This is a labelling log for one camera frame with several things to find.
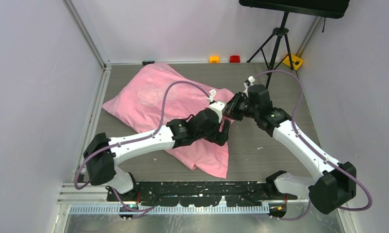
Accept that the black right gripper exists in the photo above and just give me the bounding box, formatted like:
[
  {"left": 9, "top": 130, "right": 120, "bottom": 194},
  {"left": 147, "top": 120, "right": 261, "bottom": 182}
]
[{"left": 222, "top": 91, "right": 259, "bottom": 121}]

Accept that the pink floral pillowcase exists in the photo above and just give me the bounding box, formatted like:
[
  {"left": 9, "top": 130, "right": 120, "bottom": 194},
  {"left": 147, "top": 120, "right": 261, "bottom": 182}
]
[{"left": 102, "top": 63, "right": 229, "bottom": 179}]

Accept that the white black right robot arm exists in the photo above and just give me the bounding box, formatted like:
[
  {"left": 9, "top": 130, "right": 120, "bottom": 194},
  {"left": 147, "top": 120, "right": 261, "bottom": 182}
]
[{"left": 224, "top": 84, "right": 357, "bottom": 214}]

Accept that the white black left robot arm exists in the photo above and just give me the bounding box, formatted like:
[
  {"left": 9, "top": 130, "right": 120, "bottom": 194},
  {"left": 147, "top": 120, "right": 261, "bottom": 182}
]
[{"left": 83, "top": 108, "right": 231, "bottom": 201}]

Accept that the red block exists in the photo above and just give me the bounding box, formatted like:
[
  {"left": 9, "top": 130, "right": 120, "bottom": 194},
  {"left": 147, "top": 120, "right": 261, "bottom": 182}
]
[{"left": 229, "top": 55, "right": 241, "bottom": 63}]

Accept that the orange block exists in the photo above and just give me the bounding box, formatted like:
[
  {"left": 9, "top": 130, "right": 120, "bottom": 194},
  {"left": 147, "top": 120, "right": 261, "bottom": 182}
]
[{"left": 209, "top": 55, "right": 220, "bottom": 64}]

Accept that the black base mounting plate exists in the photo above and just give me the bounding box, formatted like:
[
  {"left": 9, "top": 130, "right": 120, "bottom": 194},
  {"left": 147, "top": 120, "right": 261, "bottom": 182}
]
[{"left": 119, "top": 181, "right": 297, "bottom": 207}]

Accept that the black tripod stand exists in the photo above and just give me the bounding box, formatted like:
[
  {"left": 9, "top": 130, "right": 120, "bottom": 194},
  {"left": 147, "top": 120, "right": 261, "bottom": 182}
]
[{"left": 246, "top": 11, "right": 294, "bottom": 70}]

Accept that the black panel on tripod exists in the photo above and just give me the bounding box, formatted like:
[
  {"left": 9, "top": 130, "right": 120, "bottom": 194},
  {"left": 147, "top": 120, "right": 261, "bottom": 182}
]
[{"left": 239, "top": 0, "right": 350, "bottom": 19}]

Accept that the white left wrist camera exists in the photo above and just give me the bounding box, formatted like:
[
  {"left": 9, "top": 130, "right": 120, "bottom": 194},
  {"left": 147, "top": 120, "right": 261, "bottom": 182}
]
[{"left": 207, "top": 89, "right": 227, "bottom": 123}]

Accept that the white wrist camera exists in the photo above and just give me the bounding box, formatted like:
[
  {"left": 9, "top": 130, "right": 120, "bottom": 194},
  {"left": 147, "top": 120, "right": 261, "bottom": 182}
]
[
  {"left": 207, "top": 89, "right": 227, "bottom": 123},
  {"left": 244, "top": 76, "right": 256, "bottom": 96}
]

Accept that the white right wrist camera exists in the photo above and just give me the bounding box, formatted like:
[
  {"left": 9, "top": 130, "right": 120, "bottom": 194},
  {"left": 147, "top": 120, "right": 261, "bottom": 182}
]
[{"left": 244, "top": 76, "right": 256, "bottom": 96}]

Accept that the yellow corner bracket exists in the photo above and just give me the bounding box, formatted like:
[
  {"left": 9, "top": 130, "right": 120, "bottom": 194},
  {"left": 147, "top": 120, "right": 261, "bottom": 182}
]
[{"left": 281, "top": 54, "right": 304, "bottom": 70}]

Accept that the small black wall device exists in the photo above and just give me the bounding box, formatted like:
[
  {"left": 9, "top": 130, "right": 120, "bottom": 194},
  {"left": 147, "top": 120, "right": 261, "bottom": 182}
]
[{"left": 142, "top": 60, "right": 155, "bottom": 66}]

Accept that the aluminium frame rail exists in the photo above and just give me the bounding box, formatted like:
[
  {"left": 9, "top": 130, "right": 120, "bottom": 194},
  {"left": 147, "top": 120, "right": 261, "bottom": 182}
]
[{"left": 58, "top": 183, "right": 308, "bottom": 218}]

